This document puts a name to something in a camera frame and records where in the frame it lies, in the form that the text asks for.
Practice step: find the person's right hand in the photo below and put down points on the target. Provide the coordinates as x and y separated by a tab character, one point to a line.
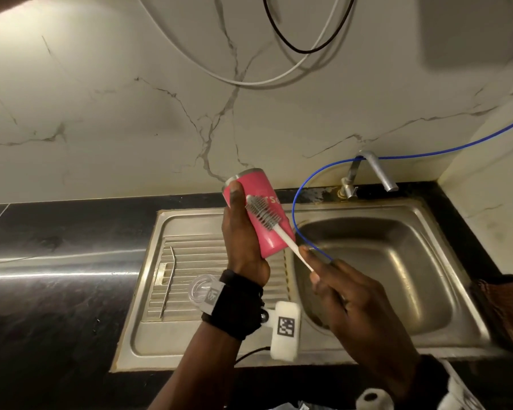
359	315

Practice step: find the person's left hand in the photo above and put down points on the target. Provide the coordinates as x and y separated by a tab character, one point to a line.
239	247

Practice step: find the pink steel tumbler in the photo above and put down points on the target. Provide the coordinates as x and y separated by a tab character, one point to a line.
275	239

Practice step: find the clear plastic lid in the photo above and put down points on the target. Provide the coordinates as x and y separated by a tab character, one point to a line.
198	290

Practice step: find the bent metal straw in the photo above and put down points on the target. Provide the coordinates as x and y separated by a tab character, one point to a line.
167	286

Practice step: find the person's left forearm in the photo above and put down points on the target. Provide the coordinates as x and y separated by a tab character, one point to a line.
196	375

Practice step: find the white bottle brush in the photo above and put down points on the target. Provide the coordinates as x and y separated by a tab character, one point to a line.
288	241

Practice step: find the black left wrist band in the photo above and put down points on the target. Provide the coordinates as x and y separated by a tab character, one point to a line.
239	307

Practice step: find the black wrist band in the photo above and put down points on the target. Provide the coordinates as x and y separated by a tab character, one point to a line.
239	307
436	384

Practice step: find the stainless steel sink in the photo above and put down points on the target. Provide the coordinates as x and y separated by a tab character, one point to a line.
393	264

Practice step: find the black right wrist band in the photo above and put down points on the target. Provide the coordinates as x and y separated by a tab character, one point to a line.
436	384

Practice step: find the blue plaid clothing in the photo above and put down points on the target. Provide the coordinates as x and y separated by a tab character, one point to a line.
308	406

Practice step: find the metal faucet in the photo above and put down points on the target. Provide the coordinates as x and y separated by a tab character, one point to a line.
380	168

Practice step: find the thin blue tube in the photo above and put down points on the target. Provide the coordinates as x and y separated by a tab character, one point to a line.
453	151

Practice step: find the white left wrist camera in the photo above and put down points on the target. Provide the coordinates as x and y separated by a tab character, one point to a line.
286	333

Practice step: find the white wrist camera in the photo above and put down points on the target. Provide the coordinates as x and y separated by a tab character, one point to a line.
374	401
286	333

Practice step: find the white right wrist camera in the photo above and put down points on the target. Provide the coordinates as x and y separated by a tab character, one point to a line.
374	401

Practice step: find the dark brown wall cabinet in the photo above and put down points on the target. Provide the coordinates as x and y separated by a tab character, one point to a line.
4	3

